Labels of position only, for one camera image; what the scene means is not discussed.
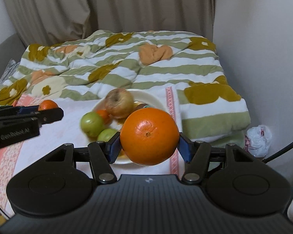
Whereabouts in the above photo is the white plastic bag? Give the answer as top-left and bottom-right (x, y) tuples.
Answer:
(245, 124), (272, 158)

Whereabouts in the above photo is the large orange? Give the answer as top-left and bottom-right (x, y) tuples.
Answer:
(120, 108), (180, 166)
(38, 100), (59, 111)

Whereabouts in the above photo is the grey patterned cloth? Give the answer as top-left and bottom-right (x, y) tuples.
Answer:
(0, 58), (21, 84)

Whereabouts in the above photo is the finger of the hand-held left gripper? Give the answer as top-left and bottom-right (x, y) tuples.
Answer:
(0, 105), (41, 115)
(0, 107), (64, 128)

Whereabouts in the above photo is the beige curtain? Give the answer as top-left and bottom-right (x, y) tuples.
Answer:
(0, 0), (215, 47)

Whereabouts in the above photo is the green apple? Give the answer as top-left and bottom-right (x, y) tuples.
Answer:
(97, 128), (119, 142)
(80, 112), (105, 137)

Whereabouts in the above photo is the grey headboard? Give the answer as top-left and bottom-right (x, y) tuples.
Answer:
(0, 33), (27, 89)

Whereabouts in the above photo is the black cable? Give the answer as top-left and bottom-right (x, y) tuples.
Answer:
(261, 134), (293, 164)

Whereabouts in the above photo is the green striped floral comforter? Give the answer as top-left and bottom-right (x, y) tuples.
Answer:
(0, 30), (251, 149)

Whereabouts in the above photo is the cream oval plate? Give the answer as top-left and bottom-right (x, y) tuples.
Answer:
(89, 89), (171, 165)

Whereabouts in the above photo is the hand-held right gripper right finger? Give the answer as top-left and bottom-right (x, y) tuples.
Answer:
(178, 132), (253, 184)

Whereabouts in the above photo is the medium mandarin orange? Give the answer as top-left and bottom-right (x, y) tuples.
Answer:
(96, 109), (112, 125)

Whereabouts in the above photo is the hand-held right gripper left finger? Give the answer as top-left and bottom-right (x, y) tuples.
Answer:
(45, 133), (122, 184)

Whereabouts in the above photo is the red yellow apple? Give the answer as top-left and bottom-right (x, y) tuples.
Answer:
(105, 88), (135, 119)

